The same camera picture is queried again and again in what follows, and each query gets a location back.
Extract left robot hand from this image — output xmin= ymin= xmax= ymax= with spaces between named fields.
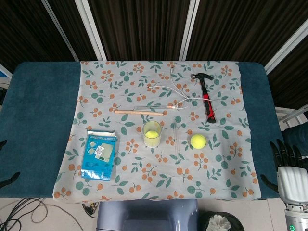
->
xmin=0 ymin=139 xmax=21 ymax=189

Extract white screen frame post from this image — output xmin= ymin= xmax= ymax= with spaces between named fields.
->
xmin=40 ymin=0 xmax=79 ymax=62
xmin=74 ymin=0 xmax=107 ymax=61
xmin=179 ymin=0 xmax=201 ymax=61
xmin=264 ymin=23 xmax=308 ymax=75

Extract teal table cover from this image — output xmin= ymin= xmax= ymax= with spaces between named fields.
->
xmin=0 ymin=61 xmax=285 ymax=200

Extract clear glass rod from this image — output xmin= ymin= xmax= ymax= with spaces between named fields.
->
xmin=173 ymin=116 xmax=181 ymax=155

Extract wooden stick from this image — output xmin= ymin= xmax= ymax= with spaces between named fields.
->
xmin=114 ymin=109 xmax=165 ymax=116

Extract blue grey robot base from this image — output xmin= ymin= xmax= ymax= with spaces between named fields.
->
xmin=96 ymin=199 xmax=200 ymax=231

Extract clear plastic cup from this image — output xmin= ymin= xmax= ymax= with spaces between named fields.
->
xmin=142 ymin=120 xmax=162 ymax=148

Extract black trash bin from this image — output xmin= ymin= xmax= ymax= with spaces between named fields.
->
xmin=199 ymin=211 xmax=245 ymax=231

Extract red black claw hammer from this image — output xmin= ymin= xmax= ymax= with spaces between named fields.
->
xmin=191 ymin=73 xmax=217 ymax=125

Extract crumpled white paper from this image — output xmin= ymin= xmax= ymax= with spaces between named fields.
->
xmin=208 ymin=214 xmax=232 ymax=231

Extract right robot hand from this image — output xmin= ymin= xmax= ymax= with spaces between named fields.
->
xmin=260 ymin=138 xmax=308 ymax=204

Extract glass test tube with cork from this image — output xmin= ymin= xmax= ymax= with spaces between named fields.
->
xmin=134 ymin=104 xmax=184 ymax=110

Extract white charging cable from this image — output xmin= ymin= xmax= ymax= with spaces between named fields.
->
xmin=146 ymin=67 xmax=210 ymax=110

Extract white metal rack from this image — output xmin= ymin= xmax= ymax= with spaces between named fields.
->
xmin=275 ymin=105 xmax=308 ymax=132

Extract black floor cables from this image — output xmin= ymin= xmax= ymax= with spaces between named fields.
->
xmin=0 ymin=197 xmax=97 ymax=231

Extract blue kitchen scale box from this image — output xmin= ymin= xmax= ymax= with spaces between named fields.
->
xmin=80 ymin=129 xmax=118 ymax=181

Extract floral print tablecloth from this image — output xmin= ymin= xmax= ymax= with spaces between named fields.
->
xmin=52 ymin=60 xmax=262 ymax=202

